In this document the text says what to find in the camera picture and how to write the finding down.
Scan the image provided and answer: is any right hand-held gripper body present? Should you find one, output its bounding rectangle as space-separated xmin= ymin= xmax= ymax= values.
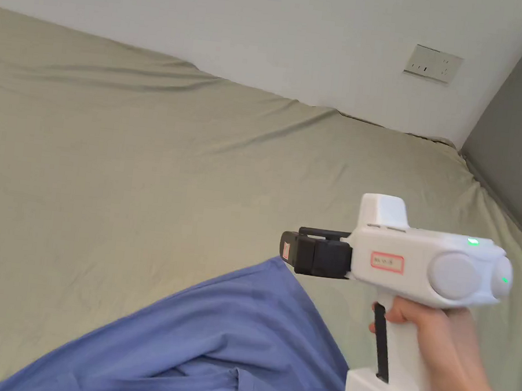
xmin=281 ymin=185 xmax=521 ymax=391

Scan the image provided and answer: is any person's right hand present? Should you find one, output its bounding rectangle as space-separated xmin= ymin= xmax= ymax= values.
xmin=361 ymin=295 xmax=507 ymax=391

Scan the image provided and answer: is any blue garment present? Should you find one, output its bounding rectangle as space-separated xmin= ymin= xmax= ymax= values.
xmin=0 ymin=226 xmax=407 ymax=391

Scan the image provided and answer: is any bed with pale green sheet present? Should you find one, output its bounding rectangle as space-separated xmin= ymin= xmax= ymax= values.
xmin=0 ymin=4 xmax=522 ymax=391

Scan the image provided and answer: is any white wall socket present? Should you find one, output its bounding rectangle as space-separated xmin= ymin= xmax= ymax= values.
xmin=401 ymin=42 xmax=466 ymax=87

